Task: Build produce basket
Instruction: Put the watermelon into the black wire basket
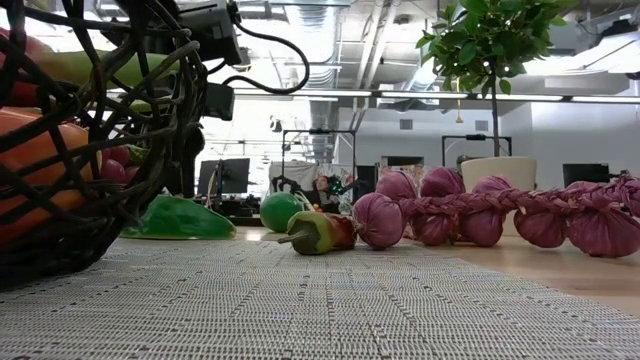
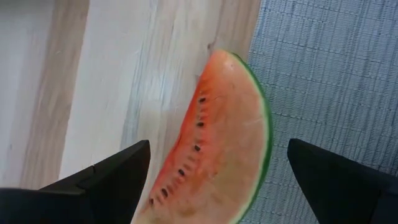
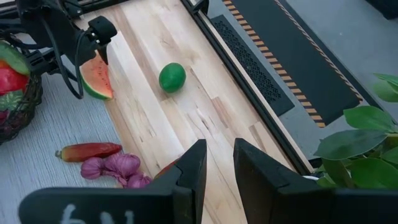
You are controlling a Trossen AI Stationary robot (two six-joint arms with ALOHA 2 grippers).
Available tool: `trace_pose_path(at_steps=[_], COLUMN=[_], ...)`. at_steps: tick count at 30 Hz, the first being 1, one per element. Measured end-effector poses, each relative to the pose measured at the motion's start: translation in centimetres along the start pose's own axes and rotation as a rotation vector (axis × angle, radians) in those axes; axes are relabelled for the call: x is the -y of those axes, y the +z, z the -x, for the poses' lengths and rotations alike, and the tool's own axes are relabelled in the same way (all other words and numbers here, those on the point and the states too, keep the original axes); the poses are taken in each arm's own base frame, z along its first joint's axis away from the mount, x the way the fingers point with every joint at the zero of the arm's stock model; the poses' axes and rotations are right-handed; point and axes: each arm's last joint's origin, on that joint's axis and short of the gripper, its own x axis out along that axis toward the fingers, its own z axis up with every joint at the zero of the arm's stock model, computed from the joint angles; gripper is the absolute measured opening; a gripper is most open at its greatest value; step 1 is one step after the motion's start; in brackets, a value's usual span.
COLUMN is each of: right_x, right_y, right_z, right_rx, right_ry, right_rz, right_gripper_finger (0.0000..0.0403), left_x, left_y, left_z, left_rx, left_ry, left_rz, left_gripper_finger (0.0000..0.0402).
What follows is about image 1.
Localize red grape bunch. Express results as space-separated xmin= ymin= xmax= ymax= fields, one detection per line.
xmin=99 ymin=144 xmax=144 ymax=185

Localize black metal frame rig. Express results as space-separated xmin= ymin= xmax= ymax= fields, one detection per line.
xmin=281 ymin=128 xmax=357 ymax=189
xmin=441 ymin=133 xmax=514 ymax=169

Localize grey woven placemat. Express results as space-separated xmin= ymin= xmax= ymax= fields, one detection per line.
xmin=0 ymin=237 xmax=640 ymax=360

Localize white cloth cover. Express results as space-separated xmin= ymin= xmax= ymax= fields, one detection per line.
xmin=268 ymin=160 xmax=319 ymax=194

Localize green red chilli pepper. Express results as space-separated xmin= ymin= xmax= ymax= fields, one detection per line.
xmin=277 ymin=210 xmax=357 ymax=256

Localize person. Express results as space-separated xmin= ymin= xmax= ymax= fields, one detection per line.
xmin=312 ymin=173 xmax=361 ymax=214

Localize green leafy potted plant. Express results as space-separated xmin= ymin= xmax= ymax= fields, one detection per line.
xmin=415 ymin=0 xmax=581 ymax=159

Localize silver ventilation duct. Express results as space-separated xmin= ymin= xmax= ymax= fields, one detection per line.
xmin=284 ymin=0 xmax=346 ymax=166

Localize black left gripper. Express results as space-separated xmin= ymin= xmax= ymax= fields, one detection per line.
xmin=142 ymin=0 xmax=244 ymax=122

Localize white plant pot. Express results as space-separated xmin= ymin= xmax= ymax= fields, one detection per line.
xmin=459 ymin=156 xmax=539 ymax=237

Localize green lime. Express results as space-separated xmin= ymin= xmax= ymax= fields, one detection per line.
xmin=259 ymin=191 xmax=305 ymax=234

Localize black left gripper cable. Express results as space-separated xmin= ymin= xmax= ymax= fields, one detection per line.
xmin=219 ymin=19 xmax=311 ymax=96

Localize black desk monitor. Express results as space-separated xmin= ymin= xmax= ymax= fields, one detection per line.
xmin=197 ymin=157 xmax=251 ymax=196

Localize orange red mango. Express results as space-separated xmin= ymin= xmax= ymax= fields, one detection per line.
xmin=0 ymin=106 xmax=104 ymax=246

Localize black monitor on arm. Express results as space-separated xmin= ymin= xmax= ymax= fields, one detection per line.
xmin=563 ymin=163 xmax=612 ymax=189

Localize purple onion braid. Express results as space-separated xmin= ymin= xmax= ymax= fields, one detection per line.
xmin=351 ymin=167 xmax=640 ymax=259

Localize black woven wire basket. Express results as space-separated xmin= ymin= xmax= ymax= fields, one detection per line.
xmin=0 ymin=0 xmax=209 ymax=291

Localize long ceiling light strip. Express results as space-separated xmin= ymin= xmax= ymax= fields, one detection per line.
xmin=232 ymin=88 xmax=640 ymax=104

